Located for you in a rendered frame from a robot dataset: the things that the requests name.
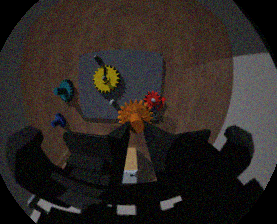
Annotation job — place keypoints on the teal gear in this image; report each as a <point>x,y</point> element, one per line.
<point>65,90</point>

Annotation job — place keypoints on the yellow gear with black stripe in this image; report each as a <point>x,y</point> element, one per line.
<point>111,78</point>

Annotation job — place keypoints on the orange gear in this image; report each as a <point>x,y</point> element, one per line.
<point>136,113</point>

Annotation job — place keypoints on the red gear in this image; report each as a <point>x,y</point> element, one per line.
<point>148,99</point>

